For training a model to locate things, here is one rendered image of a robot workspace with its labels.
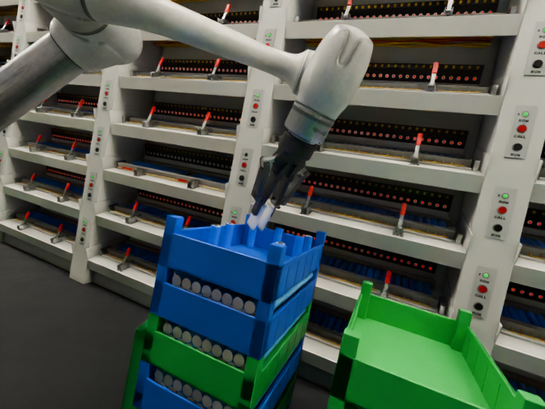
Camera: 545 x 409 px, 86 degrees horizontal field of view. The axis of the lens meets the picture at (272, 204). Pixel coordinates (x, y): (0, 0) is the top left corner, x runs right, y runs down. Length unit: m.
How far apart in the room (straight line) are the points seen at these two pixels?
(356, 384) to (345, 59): 0.49
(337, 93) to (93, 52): 0.58
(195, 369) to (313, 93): 0.50
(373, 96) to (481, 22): 0.29
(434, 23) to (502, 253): 0.60
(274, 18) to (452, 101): 0.59
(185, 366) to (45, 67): 0.74
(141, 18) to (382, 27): 0.63
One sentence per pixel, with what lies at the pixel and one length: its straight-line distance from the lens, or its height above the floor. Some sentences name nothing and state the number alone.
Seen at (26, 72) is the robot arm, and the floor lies 0.70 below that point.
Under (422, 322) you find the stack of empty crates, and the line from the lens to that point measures 0.70.
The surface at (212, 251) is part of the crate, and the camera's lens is 0.45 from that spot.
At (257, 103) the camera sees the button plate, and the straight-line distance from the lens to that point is 1.00.
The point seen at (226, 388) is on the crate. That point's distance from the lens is 0.50.
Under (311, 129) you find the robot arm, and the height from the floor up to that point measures 0.68.
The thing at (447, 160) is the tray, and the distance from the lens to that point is 0.94.
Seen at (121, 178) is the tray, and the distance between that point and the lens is 1.33.
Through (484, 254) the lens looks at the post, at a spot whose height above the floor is 0.50.
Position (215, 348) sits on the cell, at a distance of 0.50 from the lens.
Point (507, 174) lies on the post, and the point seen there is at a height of 0.70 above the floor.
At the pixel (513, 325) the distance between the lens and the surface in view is 0.99.
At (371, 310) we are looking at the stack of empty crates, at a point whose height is 0.34.
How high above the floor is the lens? 0.55
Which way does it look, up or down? 3 degrees down
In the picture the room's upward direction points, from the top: 11 degrees clockwise
